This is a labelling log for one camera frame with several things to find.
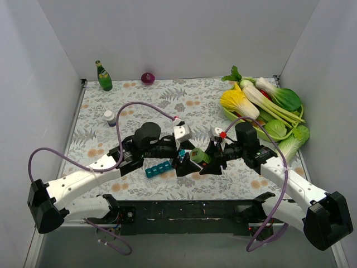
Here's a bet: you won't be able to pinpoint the green pill bottle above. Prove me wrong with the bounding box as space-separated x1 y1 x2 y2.
190 148 211 165

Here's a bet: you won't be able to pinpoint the teal weekly pill organizer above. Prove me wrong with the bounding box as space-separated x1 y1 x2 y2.
143 150 186 179

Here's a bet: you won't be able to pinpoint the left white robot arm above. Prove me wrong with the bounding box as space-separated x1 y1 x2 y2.
27 118 199 234

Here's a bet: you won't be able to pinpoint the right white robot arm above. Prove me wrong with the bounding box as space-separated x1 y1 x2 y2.
201 122 353 251

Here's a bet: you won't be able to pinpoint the floral tablecloth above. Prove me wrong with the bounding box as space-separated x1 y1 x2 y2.
67 78 281 200

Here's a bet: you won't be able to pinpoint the green plastic tray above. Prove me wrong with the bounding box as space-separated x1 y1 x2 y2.
221 78 305 143

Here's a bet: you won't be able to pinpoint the green round cabbage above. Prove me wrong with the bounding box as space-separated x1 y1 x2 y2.
264 119 287 138

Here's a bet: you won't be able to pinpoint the yellow napa cabbage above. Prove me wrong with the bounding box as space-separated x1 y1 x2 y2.
220 83 260 119

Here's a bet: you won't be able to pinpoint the green lettuce head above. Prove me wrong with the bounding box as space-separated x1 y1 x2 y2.
278 125 310 165

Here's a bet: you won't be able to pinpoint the green long beans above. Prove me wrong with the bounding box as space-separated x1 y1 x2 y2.
257 98 305 128

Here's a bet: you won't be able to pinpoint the red pepper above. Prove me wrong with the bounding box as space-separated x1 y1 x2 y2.
259 89 272 101

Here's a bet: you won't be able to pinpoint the white pill bottle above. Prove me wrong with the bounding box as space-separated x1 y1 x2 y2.
104 110 116 127

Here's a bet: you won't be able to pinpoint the red onion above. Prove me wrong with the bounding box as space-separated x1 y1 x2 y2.
141 72 155 85

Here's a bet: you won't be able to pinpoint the bok choy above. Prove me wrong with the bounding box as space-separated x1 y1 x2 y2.
255 77 302 112

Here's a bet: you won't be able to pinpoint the green leafy herb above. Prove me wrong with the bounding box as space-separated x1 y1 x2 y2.
221 65 242 82

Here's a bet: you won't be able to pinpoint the green glass bottle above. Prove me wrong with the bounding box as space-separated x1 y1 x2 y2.
95 60 113 92

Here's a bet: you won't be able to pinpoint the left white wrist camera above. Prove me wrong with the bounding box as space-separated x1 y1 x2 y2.
173 124 192 143

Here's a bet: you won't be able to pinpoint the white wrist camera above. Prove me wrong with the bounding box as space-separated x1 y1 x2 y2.
209 127 226 143
173 124 192 143

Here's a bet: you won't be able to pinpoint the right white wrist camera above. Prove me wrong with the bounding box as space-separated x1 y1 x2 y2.
209 127 226 143

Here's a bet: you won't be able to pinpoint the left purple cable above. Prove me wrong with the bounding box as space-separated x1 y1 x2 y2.
28 102 179 256

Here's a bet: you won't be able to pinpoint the purple cable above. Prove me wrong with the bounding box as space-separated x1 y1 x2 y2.
223 116 290 252
28 102 179 256

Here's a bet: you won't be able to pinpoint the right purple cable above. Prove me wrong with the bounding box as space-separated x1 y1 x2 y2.
223 116 290 252

